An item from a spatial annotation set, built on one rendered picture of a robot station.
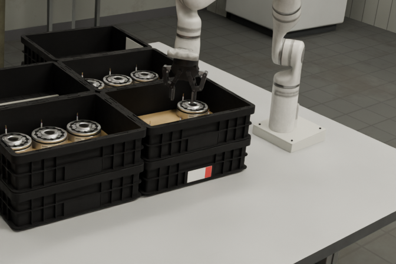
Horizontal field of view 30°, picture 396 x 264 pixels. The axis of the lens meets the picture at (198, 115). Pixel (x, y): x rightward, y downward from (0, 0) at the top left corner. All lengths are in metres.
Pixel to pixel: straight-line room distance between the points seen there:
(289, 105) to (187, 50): 0.57
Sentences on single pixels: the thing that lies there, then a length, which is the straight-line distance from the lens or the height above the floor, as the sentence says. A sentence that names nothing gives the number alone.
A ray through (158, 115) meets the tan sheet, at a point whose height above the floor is 0.83.
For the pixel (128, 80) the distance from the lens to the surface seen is 2.59.
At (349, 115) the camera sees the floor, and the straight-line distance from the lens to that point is 4.83.
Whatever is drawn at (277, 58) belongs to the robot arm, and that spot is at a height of 1.01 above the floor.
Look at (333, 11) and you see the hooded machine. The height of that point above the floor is 0.20.
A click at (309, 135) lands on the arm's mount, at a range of 2.61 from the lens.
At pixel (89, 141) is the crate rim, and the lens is 1.97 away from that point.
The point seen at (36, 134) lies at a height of 0.86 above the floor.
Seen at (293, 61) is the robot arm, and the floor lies 1.01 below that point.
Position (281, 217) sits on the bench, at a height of 0.70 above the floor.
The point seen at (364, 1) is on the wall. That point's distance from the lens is 7.05.
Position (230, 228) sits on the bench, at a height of 0.70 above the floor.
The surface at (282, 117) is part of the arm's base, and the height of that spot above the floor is 0.80.
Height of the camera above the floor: 1.79
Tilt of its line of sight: 23 degrees down
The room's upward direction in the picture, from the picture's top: 6 degrees clockwise
